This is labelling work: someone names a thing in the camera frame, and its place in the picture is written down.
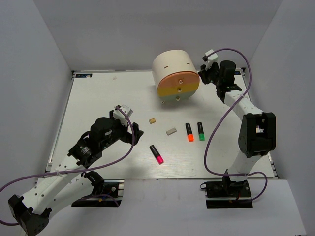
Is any grey white eraser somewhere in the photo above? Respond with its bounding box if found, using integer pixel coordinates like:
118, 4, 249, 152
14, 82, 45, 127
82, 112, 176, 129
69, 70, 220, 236
166, 127, 177, 136

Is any pink highlighter marker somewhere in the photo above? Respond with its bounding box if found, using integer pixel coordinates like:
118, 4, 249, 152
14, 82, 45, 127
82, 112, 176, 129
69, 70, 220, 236
149, 145, 164, 165

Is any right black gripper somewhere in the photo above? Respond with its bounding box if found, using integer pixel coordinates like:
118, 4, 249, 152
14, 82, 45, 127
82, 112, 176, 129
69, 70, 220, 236
198, 61, 223, 86

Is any yellow drawer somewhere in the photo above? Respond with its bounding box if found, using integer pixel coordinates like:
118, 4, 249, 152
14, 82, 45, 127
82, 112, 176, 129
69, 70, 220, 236
157, 83, 199, 97

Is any green highlighter marker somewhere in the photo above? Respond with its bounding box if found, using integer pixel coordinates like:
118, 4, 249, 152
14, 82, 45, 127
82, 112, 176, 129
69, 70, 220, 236
197, 122, 205, 141

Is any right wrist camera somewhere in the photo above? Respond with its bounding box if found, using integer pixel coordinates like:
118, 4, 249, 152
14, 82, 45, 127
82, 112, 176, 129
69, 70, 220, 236
202, 49, 219, 65

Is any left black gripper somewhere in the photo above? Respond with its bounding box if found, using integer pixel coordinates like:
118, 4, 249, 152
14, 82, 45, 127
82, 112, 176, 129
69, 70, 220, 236
101, 110, 144, 150

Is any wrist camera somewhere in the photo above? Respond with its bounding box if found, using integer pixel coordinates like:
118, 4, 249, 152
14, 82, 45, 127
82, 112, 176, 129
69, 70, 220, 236
113, 105, 133, 126
202, 49, 219, 65

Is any cream cylindrical drawer organizer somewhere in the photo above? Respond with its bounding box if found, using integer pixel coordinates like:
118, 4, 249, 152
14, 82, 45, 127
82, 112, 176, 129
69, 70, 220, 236
152, 50, 197, 97

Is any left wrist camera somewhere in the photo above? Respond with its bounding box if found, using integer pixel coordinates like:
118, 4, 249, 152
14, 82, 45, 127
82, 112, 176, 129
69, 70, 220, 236
113, 105, 133, 126

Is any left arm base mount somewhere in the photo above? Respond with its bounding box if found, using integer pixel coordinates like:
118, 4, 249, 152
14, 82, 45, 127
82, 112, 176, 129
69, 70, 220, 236
71, 171, 125, 208

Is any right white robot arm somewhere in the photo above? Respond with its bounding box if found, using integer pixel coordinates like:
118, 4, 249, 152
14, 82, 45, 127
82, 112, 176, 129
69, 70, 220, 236
198, 60, 276, 196

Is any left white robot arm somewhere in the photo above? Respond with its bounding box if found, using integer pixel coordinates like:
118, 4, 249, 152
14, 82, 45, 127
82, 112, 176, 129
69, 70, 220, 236
8, 105, 143, 236

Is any orange highlighter marker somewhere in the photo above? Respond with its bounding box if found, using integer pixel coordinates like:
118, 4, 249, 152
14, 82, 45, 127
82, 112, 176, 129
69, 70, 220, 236
185, 123, 194, 142

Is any left blue table label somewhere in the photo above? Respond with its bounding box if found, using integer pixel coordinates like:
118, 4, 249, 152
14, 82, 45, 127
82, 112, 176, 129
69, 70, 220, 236
75, 73, 92, 78

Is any orange top drawer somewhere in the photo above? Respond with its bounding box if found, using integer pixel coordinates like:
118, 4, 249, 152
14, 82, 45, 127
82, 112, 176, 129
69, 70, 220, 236
158, 71, 199, 88

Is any small tan eraser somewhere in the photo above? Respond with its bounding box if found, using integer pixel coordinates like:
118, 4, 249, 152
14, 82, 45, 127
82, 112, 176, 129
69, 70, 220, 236
149, 118, 156, 124

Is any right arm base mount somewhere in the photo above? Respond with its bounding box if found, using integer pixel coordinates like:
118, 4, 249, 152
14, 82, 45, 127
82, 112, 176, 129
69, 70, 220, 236
200, 179, 253, 209

